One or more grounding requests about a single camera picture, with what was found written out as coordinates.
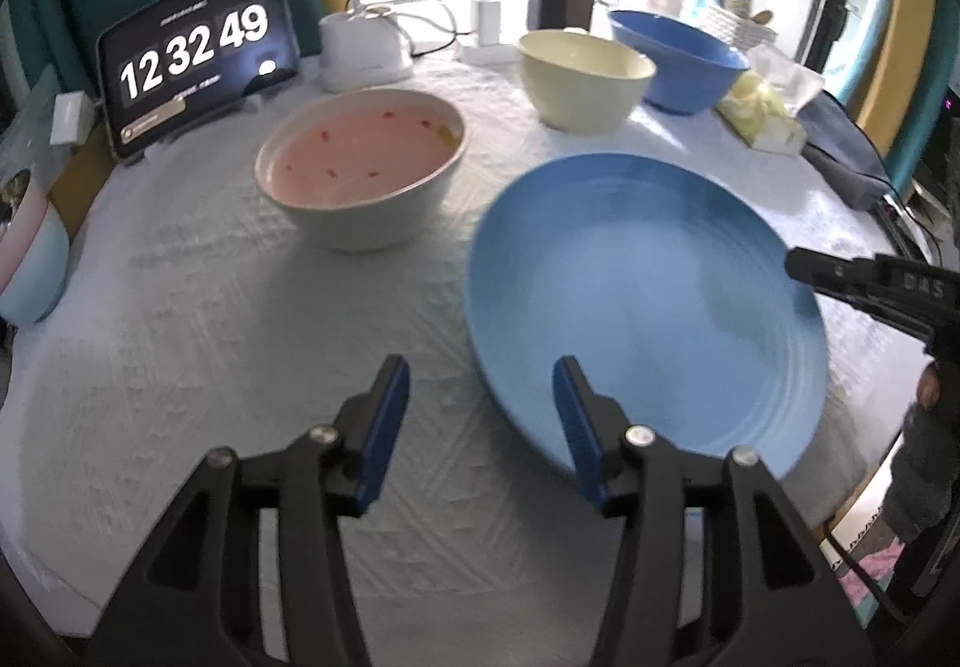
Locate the blue round plate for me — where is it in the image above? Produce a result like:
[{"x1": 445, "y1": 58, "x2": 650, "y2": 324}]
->
[{"x1": 465, "y1": 154, "x2": 828, "y2": 480}]

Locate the white desk lamp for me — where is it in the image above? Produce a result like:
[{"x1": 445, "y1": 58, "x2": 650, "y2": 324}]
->
[{"x1": 319, "y1": 2, "x2": 415, "y2": 92}]

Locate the clear plastic bag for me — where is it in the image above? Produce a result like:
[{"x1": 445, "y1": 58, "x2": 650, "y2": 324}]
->
[{"x1": 0, "y1": 67, "x2": 61, "y2": 188}]

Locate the pink speckled bowl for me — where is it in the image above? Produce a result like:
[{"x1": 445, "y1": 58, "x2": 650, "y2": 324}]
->
[{"x1": 255, "y1": 89, "x2": 471, "y2": 253}]

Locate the black adapter cable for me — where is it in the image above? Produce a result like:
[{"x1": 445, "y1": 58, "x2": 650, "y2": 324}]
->
[{"x1": 870, "y1": 183, "x2": 950, "y2": 263}]

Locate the brown cardboard box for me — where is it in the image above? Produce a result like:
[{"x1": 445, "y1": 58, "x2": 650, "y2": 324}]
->
[{"x1": 49, "y1": 142, "x2": 113, "y2": 240}]

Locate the white power strip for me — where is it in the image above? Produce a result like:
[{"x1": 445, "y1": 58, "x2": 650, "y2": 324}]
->
[{"x1": 457, "y1": 29, "x2": 526, "y2": 66}]

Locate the yellow tissue pack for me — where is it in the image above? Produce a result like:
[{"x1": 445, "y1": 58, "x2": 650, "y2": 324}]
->
[{"x1": 716, "y1": 47, "x2": 822, "y2": 154}]

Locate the cream bowl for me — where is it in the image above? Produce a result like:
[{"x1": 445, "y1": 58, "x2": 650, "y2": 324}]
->
[{"x1": 519, "y1": 29, "x2": 657, "y2": 135}]

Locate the person's right forearm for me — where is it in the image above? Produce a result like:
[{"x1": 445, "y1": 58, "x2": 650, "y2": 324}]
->
[{"x1": 881, "y1": 404, "x2": 960, "y2": 544}]

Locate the black box device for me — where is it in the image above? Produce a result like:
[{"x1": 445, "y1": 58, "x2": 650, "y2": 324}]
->
[{"x1": 911, "y1": 85, "x2": 960, "y2": 218}]

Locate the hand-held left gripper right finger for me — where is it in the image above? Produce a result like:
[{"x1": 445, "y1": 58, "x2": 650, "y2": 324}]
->
[{"x1": 553, "y1": 357, "x2": 875, "y2": 667}]

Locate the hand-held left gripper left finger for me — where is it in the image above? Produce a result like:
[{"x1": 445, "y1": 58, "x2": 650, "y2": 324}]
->
[{"x1": 90, "y1": 355, "x2": 411, "y2": 667}]

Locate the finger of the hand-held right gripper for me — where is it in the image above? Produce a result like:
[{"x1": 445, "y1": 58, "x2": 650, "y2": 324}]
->
[{"x1": 785, "y1": 247, "x2": 880, "y2": 300}]

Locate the white woven basket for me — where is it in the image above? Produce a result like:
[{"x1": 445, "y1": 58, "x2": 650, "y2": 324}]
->
[{"x1": 694, "y1": 0, "x2": 781, "y2": 47}]

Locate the pink and blue bowl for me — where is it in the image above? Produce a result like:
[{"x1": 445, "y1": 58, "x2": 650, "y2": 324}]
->
[{"x1": 0, "y1": 168, "x2": 72, "y2": 327}]

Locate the small white box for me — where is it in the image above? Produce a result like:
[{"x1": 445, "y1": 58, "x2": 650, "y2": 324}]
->
[{"x1": 52, "y1": 92, "x2": 95, "y2": 146}]

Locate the grey pouch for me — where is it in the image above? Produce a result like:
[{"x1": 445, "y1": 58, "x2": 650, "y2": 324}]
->
[{"x1": 799, "y1": 89, "x2": 912, "y2": 210}]

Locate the black tablet clock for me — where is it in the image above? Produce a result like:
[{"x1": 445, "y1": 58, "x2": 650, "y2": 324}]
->
[{"x1": 96, "y1": 0, "x2": 302, "y2": 159}]

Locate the large blue bowl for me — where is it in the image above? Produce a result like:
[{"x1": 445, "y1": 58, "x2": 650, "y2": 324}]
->
[{"x1": 607, "y1": 8, "x2": 751, "y2": 116}]

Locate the white charger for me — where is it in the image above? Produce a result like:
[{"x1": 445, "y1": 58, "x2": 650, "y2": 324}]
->
[{"x1": 471, "y1": 0, "x2": 502, "y2": 47}]

